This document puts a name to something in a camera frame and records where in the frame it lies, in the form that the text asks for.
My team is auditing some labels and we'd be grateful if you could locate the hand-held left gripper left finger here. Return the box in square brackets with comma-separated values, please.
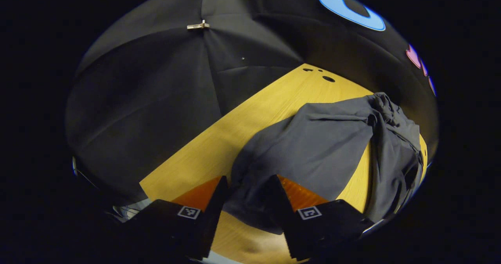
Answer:
[121, 175, 229, 260]

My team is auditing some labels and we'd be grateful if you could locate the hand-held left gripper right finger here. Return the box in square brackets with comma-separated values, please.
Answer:
[268, 174, 374, 261]

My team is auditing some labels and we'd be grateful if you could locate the grey button shirt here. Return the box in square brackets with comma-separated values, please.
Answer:
[223, 92, 424, 235]

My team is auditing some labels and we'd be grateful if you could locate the black backdrop cloth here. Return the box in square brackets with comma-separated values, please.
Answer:
[65, 0, 438, 206]

